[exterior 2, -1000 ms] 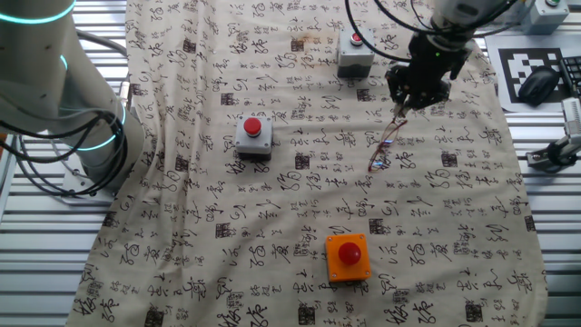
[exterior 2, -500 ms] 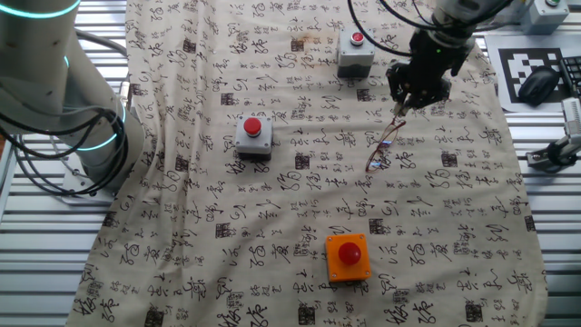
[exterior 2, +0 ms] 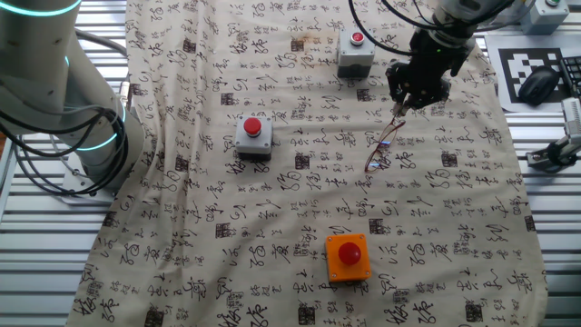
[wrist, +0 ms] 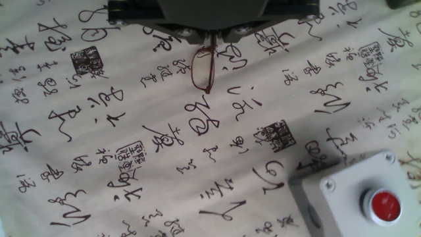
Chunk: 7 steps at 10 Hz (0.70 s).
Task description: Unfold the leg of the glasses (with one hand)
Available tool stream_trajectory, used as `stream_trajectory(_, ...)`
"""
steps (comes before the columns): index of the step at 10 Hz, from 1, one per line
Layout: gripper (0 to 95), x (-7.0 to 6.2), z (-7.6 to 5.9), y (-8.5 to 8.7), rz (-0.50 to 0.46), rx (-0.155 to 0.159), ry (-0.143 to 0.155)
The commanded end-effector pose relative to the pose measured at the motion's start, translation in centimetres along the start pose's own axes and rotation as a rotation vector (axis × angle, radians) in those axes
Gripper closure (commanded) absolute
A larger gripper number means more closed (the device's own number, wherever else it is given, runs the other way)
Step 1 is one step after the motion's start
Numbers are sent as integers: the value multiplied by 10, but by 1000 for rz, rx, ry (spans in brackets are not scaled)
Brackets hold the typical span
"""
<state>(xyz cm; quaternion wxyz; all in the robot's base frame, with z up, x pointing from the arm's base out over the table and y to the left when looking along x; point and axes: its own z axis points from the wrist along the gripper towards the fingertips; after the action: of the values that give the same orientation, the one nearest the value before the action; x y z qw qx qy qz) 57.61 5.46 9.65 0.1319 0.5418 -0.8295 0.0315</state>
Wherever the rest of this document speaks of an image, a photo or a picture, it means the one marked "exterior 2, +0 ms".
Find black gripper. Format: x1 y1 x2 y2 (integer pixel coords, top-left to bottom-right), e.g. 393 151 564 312
385 31 455 118

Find dark red framed glasses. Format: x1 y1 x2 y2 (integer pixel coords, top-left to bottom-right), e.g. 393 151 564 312
364 114 408 173

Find grey box small red button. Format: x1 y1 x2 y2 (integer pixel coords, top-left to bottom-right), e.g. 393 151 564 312
336 28 377 79

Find black white marker sheet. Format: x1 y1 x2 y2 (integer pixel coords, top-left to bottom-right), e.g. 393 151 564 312
484 35 574 114

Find black computer mouse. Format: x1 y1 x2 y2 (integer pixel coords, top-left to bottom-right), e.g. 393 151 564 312
517 64 561 107

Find grey box green button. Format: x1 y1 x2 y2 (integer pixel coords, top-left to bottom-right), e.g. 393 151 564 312
518 0 570 36

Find black keyboard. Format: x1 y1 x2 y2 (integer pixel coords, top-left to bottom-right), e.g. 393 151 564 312
558 55 581 99

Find grey box large red button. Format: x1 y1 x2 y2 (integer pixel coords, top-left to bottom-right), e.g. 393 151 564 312
234 114 274 161

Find beige calligraphy print cloth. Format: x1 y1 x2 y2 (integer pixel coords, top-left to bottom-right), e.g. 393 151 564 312
65 0 549 327

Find orange box red button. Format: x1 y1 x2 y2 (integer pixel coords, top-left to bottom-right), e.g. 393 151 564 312
324 233 372 283

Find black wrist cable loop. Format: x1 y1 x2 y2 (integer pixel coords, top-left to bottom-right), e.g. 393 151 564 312
348 0 537 58

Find camera mount clamp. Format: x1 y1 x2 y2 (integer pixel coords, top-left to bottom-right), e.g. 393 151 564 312
525 134 581 173

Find black base cable bundle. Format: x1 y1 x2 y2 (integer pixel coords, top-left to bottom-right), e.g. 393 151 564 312
0 106 129 197

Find grey cable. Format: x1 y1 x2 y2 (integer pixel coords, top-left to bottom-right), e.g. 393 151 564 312
74 29 129 58

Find metal base plate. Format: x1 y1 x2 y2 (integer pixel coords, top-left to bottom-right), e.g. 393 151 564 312
61 161 120 206

